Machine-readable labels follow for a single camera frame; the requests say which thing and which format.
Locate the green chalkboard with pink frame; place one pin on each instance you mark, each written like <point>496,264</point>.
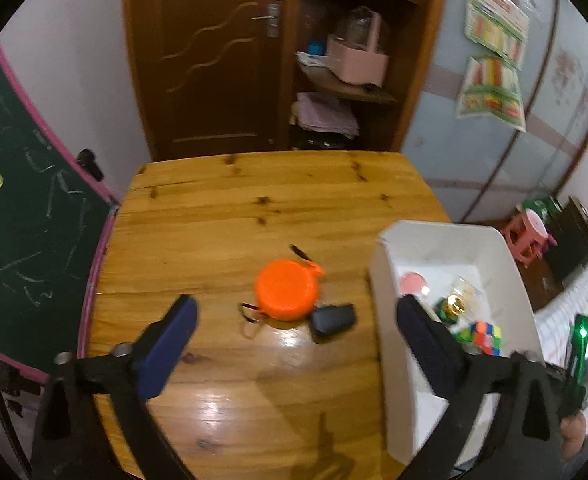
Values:
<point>34,240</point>

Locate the orange round case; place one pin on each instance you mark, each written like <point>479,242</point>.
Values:
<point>286,287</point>

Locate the pink plastic stool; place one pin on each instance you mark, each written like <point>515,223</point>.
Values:
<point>526,235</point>

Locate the brown wooden shelf cabinet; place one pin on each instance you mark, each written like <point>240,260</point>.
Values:
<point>423,60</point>

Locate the white plastic bin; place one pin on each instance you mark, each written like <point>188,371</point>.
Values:
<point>443,245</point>

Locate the green bag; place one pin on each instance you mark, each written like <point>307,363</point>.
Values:
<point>543,207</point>

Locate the white papers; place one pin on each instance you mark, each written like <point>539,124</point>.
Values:
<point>311,59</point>

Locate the pink oval case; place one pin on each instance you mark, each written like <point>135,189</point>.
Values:
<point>412,282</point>

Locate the wall poster with coloured bars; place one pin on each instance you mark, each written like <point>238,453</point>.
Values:
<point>498,20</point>

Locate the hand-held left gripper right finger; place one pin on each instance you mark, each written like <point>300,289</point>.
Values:
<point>431,350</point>

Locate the pale blue sliding wardrobe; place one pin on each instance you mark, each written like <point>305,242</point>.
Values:
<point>473,170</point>

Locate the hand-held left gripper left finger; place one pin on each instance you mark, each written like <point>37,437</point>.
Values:
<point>171,345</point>

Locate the black easel knob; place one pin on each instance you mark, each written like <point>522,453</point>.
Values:
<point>90,164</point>
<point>14,380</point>

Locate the green bottle with gold cap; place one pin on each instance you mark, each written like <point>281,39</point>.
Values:
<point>446,312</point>

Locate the multicolour puzzle cube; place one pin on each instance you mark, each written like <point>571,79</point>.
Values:
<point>481,335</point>

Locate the person's right hand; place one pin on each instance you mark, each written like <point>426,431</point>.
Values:
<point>572,435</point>

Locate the folded pink cloth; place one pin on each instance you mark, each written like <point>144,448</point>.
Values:
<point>324,115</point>

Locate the clear plastic box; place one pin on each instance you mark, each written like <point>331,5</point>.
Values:
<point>468,290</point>

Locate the pink storage basket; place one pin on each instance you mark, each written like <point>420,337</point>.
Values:
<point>356,65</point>

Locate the dark wooden nightstand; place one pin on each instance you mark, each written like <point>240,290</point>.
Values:
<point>573,245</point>

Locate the white patterned bed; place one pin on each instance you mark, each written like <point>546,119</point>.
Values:
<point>583,300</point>

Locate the blue small container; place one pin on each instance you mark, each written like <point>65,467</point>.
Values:
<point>316,47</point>

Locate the wall poster with green border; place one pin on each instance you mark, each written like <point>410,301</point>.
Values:
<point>491,92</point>

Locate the brown wooden door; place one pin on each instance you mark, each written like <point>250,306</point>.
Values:
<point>209,100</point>

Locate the black charger adapter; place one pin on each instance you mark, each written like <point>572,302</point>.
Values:
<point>331,322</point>

